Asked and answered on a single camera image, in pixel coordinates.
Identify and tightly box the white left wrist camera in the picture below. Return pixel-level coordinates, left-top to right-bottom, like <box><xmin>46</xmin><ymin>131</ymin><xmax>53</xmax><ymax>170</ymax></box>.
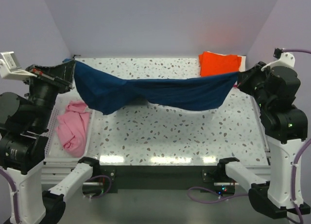
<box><xmin>0</xmin><ymin>52</ymin><xmax>36</xmax><ymax>81</ymax></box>

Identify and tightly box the pink t-shirt in basket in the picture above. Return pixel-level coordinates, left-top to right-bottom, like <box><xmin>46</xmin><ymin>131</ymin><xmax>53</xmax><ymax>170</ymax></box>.
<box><xmin>55</xmin><ymin>101</ymin><xmax>90</xmax><ymax>157</ymax></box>

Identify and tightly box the folded orange t-shirt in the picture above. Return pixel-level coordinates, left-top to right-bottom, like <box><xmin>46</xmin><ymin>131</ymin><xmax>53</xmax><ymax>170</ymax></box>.
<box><xmin>198</xmin><ymin>52</ymin><xmax>242</xmax><ymax>77</ymax></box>

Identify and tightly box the folded white t-shirt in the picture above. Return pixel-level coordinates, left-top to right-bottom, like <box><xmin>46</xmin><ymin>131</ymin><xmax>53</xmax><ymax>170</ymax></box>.
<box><xmin>239</xmin><ymin>56</ymin><xmax>246</xmax><ymax>72</ymax></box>

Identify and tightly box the aluminium frame rail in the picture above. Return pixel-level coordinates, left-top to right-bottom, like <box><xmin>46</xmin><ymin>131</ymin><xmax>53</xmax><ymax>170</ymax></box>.
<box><xmin>41</xmin><ymin>97</ymin><xmax>273</xmax><ymax>183</ymax></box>

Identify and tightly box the white plastic laundry basket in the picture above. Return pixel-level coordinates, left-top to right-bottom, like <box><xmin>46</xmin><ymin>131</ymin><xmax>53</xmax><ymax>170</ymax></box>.
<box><xmin>44</xmin><ymin>90</ymin><xmax>95</xmax><ymax>166</ymax></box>

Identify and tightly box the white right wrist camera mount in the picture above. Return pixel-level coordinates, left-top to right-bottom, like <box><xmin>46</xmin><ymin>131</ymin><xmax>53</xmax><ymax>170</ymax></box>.
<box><xmin>261</xmin><ymin>48</ymin><xmax>295</xmax><ymax>71</ymax></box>

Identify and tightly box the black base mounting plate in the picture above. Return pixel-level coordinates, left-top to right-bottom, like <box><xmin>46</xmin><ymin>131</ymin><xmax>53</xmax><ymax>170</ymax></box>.
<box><xmin>89</xmin><ymin>165</ymin><xmax>234</xmax><ymax>193</ymax></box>

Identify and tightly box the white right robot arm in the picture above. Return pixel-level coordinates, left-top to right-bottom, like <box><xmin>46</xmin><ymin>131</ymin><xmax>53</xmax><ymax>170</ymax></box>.
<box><xmin>216</xmin><ymin>62</ymin><xmax>311</xmax><ymax>219</ymax></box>

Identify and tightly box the navy blue printed t-shirt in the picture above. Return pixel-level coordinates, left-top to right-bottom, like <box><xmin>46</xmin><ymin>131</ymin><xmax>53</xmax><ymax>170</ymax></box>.
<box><xmin>74</xmin><ymin>61</ymin><xmax>238</xmax><ymax>115</ymax></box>

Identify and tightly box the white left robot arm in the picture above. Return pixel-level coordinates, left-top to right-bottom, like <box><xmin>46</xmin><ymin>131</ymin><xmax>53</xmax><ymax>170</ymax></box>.
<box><xmin>0</xmin><ymin>60</ymin><xmax>101</xmax><ymax>224</ymax></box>

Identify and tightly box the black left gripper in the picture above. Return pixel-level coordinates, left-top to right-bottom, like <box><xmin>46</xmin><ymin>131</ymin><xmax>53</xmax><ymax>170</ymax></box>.
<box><xmin>25</xmin><ymin>57</ymin><xmax>78</xmax><ymax>128</ymax></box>

